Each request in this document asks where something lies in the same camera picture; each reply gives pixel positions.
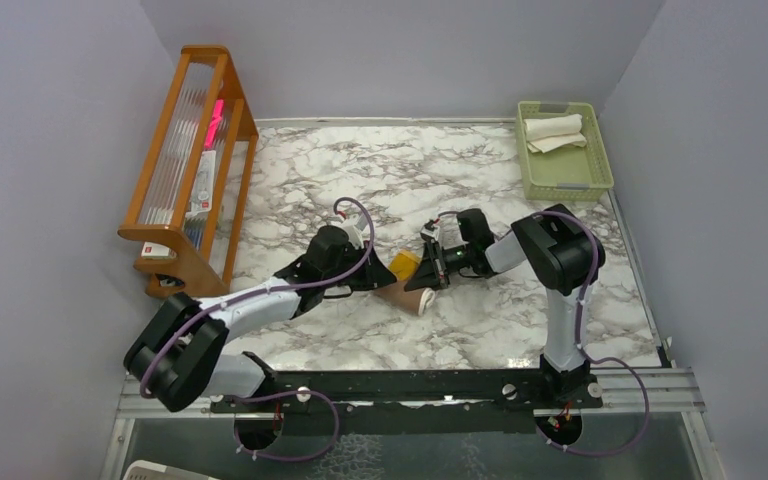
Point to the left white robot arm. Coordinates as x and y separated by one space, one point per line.
179 358

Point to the white basket corner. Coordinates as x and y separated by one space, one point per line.
146 470

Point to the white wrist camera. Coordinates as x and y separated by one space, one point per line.
354 228
431 231

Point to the wooden shelf rack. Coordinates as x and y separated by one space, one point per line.
205 245

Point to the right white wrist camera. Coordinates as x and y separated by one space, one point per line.
431 231

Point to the white cream towel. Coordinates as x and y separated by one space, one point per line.
549 134

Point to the small white red box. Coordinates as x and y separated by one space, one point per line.
156 251

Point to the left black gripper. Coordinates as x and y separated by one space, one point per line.
374 273

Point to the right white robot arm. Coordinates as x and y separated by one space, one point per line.
565 257

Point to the green plastic basket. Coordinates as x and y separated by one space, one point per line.
577 171

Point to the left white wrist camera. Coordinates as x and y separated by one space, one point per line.
354 228

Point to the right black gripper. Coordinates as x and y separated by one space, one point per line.
426 276

